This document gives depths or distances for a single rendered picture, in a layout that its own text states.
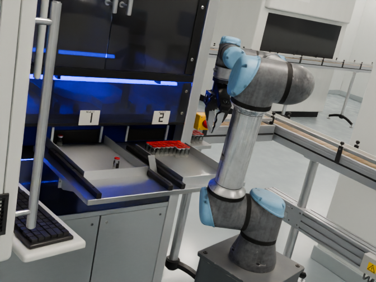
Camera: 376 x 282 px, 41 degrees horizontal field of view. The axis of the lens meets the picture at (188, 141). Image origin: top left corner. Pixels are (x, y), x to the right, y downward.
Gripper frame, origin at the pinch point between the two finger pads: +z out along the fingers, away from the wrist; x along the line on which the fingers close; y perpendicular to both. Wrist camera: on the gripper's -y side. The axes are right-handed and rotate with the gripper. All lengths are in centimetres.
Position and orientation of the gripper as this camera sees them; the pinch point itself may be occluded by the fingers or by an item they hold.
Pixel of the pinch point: (212, 130)
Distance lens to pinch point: 189.1
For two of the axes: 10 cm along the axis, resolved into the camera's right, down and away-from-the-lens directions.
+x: -9.5, -1.1, -2.9
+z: -2.0, 9.3, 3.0
